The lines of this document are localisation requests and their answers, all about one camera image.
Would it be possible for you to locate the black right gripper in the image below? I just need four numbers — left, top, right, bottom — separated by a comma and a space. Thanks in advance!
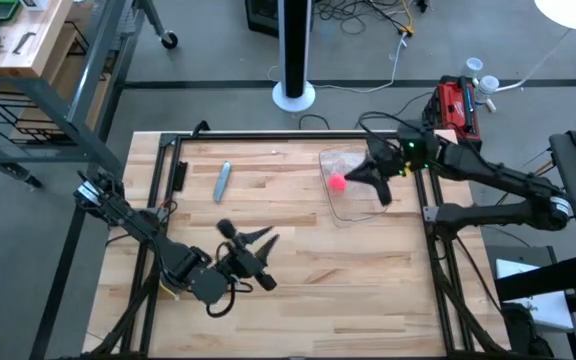
343, 124, 442, 208

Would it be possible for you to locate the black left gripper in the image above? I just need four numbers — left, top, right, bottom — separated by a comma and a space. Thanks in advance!
216, 218, 281, 293

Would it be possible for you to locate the pink bandage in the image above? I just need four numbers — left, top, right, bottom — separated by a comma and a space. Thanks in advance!
327, 173, 349, 194

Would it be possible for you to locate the clear plastic bag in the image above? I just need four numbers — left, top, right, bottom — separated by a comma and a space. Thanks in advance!
320, 148, 372, 177

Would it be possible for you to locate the clear plastic bin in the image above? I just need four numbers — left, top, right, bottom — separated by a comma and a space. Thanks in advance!
317, 144, 390, 224

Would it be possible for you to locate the silver utility knife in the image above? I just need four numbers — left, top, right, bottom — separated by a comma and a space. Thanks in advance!
212, 159, 233, 203

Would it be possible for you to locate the red tool bag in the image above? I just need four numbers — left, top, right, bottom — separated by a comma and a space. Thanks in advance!
421, 74, 483, 151

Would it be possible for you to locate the white plastic jar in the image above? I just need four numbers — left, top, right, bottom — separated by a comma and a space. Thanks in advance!
474, 74, 501, 104
463, 56, 484, 79

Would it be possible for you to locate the black white tower fan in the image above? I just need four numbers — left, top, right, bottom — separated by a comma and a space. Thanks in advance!
271, 0, 317, 113

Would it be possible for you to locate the black bar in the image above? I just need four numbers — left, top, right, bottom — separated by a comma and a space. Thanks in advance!
495, 253, 576, 302

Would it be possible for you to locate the black box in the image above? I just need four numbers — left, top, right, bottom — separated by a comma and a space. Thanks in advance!
244, 0, 282, 39

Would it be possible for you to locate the black bag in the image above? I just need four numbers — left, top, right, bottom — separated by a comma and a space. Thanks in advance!
500, 302, 555, 359

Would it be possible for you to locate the white panel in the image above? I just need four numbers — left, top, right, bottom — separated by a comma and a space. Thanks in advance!
495, 257, 575, 334

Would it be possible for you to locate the white lamp shade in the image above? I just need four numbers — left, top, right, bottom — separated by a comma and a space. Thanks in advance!
532, 0, 576, 32

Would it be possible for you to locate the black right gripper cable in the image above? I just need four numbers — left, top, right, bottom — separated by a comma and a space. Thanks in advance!
357, 111, 422, 151

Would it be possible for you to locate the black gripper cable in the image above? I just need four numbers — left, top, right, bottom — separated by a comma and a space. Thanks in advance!
357, 111, 422, 151
205, 240, 255, 319

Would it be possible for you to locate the black floor cable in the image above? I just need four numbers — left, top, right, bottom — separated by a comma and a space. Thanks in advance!
352, 91, 434, 130
298, 113, 330, 132

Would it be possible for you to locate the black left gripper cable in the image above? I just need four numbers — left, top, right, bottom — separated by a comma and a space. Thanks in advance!
205, 240, 255, 319

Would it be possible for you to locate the small black bracket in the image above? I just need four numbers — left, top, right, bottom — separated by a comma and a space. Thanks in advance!
171, 160, 189, 193

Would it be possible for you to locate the yellow cable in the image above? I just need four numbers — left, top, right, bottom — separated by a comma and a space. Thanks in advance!
398, 0, 416, 37

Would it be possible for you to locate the black cable bundle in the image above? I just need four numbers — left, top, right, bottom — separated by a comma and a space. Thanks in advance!
314, 0, 432, 37

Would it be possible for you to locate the white lamp cable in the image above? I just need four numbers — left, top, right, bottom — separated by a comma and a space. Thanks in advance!
492, 27, 574, 94

